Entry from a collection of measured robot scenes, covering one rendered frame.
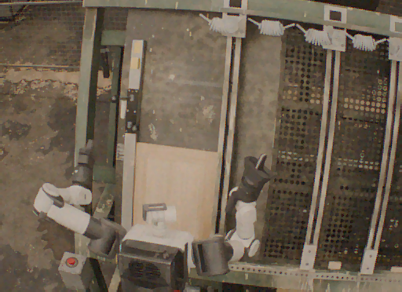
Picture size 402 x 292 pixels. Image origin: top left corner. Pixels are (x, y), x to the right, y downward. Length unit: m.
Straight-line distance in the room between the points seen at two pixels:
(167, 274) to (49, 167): 2.63
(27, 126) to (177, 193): 2.56
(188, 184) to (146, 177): 0.20
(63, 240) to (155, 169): 1.54
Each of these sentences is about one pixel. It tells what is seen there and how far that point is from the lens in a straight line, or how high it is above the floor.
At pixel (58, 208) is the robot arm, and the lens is 2.37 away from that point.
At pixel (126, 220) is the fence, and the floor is 1.00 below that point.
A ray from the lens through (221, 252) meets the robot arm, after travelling 2.32.
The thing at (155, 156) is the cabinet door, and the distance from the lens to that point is 2.81.
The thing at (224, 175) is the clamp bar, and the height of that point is 1.26.
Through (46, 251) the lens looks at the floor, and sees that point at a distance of 4.17.
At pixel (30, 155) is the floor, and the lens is 4.88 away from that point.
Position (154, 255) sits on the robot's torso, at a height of 1.41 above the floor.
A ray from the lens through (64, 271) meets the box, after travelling 2.87.
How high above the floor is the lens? 3.19
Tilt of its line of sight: 43 degrees down
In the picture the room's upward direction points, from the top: 3 degrees counter-clockwise
